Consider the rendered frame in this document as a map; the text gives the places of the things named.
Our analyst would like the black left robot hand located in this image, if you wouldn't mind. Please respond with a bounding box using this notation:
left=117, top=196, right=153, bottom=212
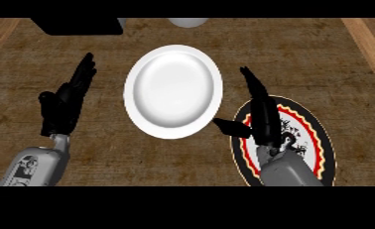
left=39, top=52, right=98, bottom=138

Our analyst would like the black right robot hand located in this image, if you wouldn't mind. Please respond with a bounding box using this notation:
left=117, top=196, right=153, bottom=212
left=213, top=65, right=284, bottom=150

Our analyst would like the black red patterned plate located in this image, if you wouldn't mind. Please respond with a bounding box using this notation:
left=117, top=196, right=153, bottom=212
left=231, top=95, right=339, bottom=187

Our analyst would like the white oval plate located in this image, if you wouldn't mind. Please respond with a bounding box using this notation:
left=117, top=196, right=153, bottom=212
left=123, top=44, right=225, bottom=140

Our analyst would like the black box appliance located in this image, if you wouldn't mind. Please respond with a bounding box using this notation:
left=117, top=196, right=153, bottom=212
left=30, top=17, right=124, bottom=37

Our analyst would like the pale grey round object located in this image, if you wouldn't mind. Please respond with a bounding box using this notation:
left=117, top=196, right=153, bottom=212
left=167, top=17, right=212, bottom=29

